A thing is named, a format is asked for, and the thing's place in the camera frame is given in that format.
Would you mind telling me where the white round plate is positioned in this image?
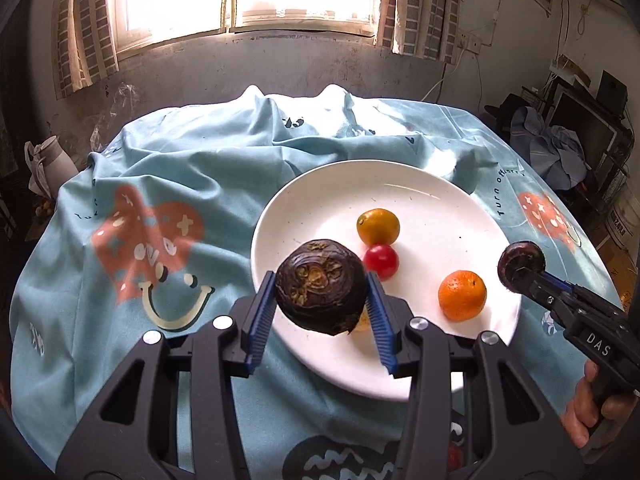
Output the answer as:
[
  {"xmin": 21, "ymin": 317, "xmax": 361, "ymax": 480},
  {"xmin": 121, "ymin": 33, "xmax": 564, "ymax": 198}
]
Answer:
[{"xmin": 251, "ymin": 160, "xmax": 523, "ymax": 404}]

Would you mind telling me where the orange mandarin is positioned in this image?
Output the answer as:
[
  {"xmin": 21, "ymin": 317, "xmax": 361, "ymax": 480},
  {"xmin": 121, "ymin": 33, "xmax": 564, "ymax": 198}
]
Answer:
[{"xmin": 438, "ymin": 270, "xmax": 488, "ymax": 323}]

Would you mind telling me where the dark monitor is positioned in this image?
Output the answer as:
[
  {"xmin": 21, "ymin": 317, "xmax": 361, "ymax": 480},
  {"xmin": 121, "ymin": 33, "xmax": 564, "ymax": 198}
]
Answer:
[{"xmin": 545, "ymin": 82, "xmax": 618, "ymax": 161}]

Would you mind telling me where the light blue printed tablecloth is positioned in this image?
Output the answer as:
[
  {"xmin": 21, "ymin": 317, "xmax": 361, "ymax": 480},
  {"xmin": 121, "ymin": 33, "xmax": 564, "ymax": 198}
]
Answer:
[{"xmin": 9, "ymin": 85, "xmax": 623, "ymax": 480}]

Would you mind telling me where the blue cloth heap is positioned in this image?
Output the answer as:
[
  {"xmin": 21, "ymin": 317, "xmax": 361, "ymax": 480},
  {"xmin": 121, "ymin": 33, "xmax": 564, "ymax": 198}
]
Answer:
[{"xmin": 510, "ymin": 106, "xmax": 591, "ymax": 192}]

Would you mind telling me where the white bucket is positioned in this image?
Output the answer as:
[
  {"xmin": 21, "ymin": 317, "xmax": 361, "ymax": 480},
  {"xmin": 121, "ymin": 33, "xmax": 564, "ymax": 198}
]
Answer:
[{"xmin": 602, "ymin": 180, "xmax": 640, "ymax": 256}]

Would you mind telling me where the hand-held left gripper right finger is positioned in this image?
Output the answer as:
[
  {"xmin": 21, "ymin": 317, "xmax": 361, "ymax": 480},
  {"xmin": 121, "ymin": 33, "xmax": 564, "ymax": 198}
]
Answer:
[{"xmin": 365, "ymin": 270, "xmax": 588, "ymax": 480}]

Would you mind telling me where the small dark water chestnut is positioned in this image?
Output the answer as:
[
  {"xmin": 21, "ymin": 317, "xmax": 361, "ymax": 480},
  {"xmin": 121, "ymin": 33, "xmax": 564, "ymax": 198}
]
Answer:
[{"xmin": 497, "ymin": 241, "xmax": 547, "ymax": 294}]

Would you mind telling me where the checked curtain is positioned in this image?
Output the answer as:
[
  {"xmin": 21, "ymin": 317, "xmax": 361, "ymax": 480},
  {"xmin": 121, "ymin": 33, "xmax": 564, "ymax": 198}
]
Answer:
[
  {"xmin": 52, "ymin": 0, "xmax": 121, "ymax": 101},
  {"xmin": 376, "ymin": 0, "xmax": 462, "ymax": 63}
]

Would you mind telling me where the black speaker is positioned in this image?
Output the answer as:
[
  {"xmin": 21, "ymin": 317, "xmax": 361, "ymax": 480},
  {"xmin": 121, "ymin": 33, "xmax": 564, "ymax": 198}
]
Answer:
[{"xmin": 597, "ymin": 70, "xmax": 629, "ymax": 121}]

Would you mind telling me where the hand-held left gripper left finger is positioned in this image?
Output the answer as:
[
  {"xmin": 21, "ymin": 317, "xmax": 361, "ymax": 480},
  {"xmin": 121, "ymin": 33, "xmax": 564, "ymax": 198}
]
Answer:
[{"xmin": 57, "ymin": 271, "xmax": 279, "ymax": 480}]

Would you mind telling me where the large dark water chestnut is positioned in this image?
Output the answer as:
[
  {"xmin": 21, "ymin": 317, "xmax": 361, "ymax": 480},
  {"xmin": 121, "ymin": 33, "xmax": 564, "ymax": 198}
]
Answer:
[{"xmin": 275, "ymin": 239, "xmax": 369, "ymax": 337}]

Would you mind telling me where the red cherry tomato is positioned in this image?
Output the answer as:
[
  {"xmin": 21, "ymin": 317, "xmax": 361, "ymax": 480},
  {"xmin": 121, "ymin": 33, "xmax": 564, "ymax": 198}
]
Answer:
[{"xmin": 363, "ymin": 244, "xmax": 400, "ymax": 281}]

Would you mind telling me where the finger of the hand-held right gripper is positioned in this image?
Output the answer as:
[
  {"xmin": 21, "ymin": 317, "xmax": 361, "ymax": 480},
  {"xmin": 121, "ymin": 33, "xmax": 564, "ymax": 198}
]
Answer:
[
  {"xmin": 536, "ymin": 269, "xmax": 577, "ymax": 297},
  {"xmin": 511, "ymin": 269, "xmax": 557, "ymax": 312}
]

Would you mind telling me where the person's right hand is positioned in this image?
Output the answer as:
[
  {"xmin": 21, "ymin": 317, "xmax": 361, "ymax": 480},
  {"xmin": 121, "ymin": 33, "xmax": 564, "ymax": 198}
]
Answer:
[{"xmin": 561, "ymin": 362, "xmax": 640, "ymax": 451}]

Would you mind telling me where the white thermos jug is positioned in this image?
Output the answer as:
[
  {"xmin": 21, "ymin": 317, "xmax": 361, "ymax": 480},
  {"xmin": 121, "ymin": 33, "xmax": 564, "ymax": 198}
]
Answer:
[{"xmin": 25, "ymin": 136, "xmax": 78, "ymax": 198}]

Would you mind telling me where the yellow tomato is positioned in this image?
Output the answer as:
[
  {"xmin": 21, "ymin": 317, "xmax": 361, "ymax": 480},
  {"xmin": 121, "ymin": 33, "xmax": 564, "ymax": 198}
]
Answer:
[{"xmin": 356, "ymin": 208, "xmax": 401, "ymax": 245}]

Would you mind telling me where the white wall cable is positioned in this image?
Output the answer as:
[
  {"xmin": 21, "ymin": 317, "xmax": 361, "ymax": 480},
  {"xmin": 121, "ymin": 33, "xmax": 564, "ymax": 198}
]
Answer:
[{"xmin": 419, "ymin": 10, "xmax": 501, "ymax": 103}]

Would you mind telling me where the black hat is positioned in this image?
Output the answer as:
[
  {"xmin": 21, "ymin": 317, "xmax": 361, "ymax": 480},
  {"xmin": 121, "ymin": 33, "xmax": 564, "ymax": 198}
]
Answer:
[{"xmin": 484, "ymin": 92, "xmax": 538, "ymax": 133}]

